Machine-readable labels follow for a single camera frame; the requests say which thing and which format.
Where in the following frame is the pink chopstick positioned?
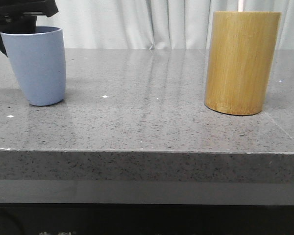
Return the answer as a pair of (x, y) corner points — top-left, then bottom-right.
(237, 0), (245, 12)

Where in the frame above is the bamboo cylindrical holder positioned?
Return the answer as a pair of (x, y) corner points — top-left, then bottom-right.
(204, 11), (281, 116)

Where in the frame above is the white curtain backdrop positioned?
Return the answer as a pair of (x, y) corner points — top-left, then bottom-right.
(0, 0), (294, 50)

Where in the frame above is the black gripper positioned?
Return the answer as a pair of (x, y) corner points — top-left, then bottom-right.
(0, 0), (58, 55)

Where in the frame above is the light blue plastic cup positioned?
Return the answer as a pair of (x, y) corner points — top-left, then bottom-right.
(0, 26), (66, 106)

